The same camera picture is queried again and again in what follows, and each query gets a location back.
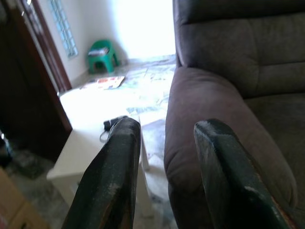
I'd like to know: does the cardboard box with red label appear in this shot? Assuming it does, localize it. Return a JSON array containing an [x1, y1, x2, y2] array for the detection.
[[0, 167, 27, 224]]

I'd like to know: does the dark wooden door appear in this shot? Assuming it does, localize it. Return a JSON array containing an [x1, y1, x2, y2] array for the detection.
[[0, 0, 73, 163]]

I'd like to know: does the cardboard box with handling symbols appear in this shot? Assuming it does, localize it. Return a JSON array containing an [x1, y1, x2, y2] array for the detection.
[[0, 201, 49, 229]]

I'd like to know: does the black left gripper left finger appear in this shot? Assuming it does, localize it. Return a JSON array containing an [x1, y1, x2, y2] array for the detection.
[[61, 116, 141, 229]]

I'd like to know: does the printed magazine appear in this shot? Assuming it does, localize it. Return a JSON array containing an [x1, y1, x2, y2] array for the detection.
[[80, 75, 126, 91]]

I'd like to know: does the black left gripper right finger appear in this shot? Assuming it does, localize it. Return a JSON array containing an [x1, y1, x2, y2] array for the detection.
[[193, 118, 290, 229]]

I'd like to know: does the white low table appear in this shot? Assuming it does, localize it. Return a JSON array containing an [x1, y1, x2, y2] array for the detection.
[[46, 88, 153, 218]]

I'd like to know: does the small black device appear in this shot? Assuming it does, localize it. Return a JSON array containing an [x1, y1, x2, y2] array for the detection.
[[99, 115, 130, 142]]

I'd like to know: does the glass block window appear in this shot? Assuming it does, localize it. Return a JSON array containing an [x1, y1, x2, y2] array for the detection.
[[48, 0, 79, 58]]

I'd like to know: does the large grey recliner sofa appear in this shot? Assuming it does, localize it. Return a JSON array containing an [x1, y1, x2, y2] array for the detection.
[[164, 0, 305, 229]]

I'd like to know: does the green plastic stool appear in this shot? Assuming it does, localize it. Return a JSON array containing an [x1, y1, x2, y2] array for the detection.
[[86, 40, 120, 74]]

